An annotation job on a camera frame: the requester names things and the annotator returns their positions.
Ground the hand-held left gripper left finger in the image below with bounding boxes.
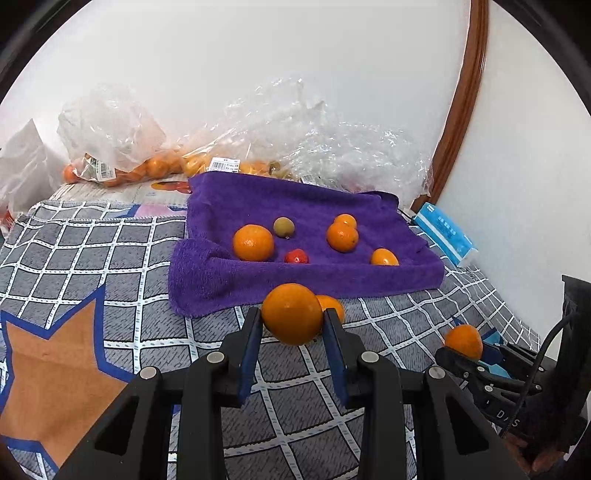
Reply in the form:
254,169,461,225
55,307,264,480

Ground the brown wooden frame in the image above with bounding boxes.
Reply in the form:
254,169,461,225
411,0,490,208

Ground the white plastic bag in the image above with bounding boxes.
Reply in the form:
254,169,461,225
0,119,68,217

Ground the large orange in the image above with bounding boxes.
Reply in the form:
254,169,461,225
232,224,275,262
262,283,324,347

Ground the person's right hand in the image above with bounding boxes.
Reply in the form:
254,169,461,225
503,434,568,477

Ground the crumpled clear plastic bag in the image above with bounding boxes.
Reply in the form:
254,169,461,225
58,85,167,185

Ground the wide clear plastic bag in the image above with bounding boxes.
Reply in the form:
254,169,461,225
286,120,435,208

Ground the long clear plastic bag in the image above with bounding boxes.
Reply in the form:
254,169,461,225
180,76,333,181

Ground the grey checked star blanket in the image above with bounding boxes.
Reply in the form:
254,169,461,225
0,200,541,480

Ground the purple towel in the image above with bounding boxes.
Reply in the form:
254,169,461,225
167,172,445,318

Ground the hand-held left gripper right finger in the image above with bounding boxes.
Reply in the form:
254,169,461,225
322,308,529,480

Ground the blue tissue pack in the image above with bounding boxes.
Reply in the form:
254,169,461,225
413,202,478,267

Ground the small orange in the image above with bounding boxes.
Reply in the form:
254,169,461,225
370,248,400,267

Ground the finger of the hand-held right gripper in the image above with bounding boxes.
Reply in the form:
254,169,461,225
482,344,541,393
435,347,525,430

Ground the pile of bagged kumquats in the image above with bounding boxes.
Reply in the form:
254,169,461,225
182,154,291,181

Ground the printed bed sheet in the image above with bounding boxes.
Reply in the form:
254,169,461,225
51,174,192,217

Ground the pile of bagged oranges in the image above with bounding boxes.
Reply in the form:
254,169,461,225
62,154,185,188

